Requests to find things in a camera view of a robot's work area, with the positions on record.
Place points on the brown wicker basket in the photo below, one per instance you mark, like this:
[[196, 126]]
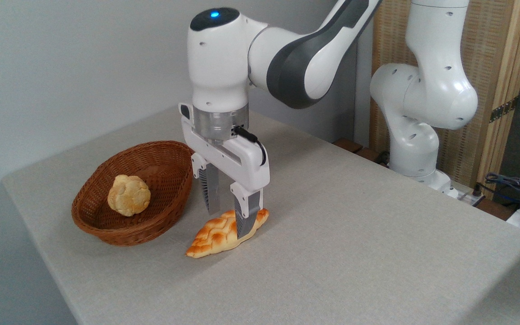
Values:
[[106, 225]]

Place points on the wood and rattan folding screen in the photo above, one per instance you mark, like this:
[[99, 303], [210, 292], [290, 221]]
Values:
[[490, 45]]

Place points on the brown wooden block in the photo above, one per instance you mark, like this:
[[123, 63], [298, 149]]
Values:
[[348, 145], [368, 154]]

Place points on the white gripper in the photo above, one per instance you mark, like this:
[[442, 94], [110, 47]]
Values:
[[246, 164]]

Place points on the round pale bread roll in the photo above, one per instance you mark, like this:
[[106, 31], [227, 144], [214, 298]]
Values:
[[129, 196]]

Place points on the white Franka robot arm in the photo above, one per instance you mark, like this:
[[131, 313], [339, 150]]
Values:
[[422, 90]]

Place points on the braided golden bread loaf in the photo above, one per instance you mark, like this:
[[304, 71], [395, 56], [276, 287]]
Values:
[[210, 239]]

